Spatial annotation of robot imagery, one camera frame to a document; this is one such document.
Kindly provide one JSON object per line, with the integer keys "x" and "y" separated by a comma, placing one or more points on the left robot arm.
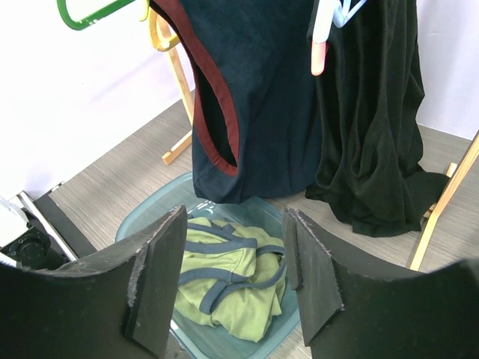
{"x": 28, "y": 240}

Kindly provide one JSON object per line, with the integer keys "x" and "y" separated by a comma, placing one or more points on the green plastic hanger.
{"x": 78, "y": 15}

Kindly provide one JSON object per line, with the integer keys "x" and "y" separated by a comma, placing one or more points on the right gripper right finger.
{"x": 355, "y": 305}

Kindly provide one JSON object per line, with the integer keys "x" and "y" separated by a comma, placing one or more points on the wooden clothes rack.
{"x": 456, "y": 173}

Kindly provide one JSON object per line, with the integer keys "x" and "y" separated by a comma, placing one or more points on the pink hanger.
{"x": 328, "y": 13}

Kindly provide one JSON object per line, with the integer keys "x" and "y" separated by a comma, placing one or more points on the teal plastic basin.
{"x": 202, "y": 341}

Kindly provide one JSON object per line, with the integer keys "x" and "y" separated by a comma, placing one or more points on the navy tank top maroon trim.
{"x": 256, "y": 128}

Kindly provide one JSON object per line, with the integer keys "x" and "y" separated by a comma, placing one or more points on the light blue hanger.
{"x": 344, "y": 11}

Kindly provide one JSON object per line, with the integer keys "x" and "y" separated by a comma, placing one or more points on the olive green tank top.
{"x": 231, "y": 276}

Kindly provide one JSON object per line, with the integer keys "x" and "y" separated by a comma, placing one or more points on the black dress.
{"x": 369, "y": 94}

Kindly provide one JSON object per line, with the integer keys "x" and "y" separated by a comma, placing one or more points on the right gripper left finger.
{"x": 115, "y": 303}

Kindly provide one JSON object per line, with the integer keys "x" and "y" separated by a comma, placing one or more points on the yellow plastic hanger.
{"x": 160, "y": 34}

